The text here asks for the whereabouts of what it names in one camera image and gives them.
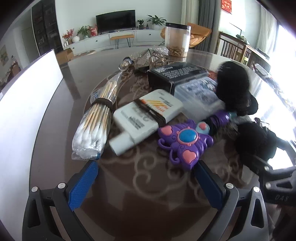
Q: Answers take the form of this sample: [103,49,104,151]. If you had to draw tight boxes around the orange bench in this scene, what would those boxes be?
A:
[110,34,135,49]

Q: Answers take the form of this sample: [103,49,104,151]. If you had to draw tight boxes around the green potted plant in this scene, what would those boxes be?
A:
[76,25,92,39]

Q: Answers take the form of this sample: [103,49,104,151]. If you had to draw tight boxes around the white board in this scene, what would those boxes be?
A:
[0,49,64,200]

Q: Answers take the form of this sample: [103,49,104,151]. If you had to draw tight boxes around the clear jar with black lid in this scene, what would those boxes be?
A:
[165,22,192,57]

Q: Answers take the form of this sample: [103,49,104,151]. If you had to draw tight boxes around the purple butterfly toy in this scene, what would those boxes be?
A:
[157,109,237,171]

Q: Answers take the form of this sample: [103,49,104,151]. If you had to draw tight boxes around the white television cabinet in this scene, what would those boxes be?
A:
[63,29,167,55]

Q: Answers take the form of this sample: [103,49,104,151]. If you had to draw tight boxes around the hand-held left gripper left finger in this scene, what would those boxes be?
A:
[21,160,100,241]

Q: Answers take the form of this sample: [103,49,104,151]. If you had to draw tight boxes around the grey and white curtains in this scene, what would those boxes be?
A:
[180,0,222,33]

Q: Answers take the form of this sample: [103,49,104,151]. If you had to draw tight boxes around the brown cardboard box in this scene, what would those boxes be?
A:
[56,50,74,65]

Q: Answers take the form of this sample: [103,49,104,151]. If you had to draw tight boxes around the black velvet cloth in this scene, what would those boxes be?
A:
[215,61,278,164]

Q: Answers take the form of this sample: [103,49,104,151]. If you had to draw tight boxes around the bundle of cotton swabs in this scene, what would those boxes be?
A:
[71,74,123,161]

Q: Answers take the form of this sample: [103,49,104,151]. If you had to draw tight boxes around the white bottle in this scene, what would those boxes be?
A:
[109,89,184,156]

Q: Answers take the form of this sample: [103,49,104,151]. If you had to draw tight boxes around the dark display cabinet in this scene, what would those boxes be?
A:
[31,0,63,56]

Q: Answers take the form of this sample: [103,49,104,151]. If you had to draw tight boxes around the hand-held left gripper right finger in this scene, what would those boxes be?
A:
[194,159,277,241]

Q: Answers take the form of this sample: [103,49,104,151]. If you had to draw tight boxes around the wooden chair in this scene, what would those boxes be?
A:
[217,31,252,64]

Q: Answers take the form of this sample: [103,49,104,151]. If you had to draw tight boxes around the black television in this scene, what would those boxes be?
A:
[95,10,136,34]

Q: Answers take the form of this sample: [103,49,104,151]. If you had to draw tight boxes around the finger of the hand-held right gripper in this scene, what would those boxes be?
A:
[274,134,296,167]
[251,154,281,173]

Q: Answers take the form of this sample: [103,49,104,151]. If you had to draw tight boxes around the clear plastic box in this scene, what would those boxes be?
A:
[173,77,224,118]

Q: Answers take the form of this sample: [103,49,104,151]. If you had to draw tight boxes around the cluttered sideboard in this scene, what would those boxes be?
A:
[245,44,296,105]

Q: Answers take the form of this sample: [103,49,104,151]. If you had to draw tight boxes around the clear claw hair clip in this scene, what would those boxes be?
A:
[149,53,173,69]

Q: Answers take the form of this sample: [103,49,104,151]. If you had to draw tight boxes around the rhinestone bow hair clip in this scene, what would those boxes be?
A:
[128,46,169,66]

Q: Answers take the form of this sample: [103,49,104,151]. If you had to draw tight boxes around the orange lounge chair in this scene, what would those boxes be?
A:
[161,22,212,48]

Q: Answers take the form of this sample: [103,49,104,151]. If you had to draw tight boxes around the black cardboard box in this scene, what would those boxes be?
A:
[147,61,210,95]

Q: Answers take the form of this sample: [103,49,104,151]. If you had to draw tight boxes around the red flower plant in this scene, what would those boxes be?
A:
[62,29,75,45]

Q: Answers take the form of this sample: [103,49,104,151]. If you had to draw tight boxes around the large leafy potted plant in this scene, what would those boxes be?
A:
[147,15,166,30]

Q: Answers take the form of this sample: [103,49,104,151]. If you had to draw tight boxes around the red wall hanging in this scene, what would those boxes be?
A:
[221,0,233,14]

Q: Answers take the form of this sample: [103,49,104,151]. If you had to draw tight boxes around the framed wall picture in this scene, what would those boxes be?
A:
[0,45,9,66]

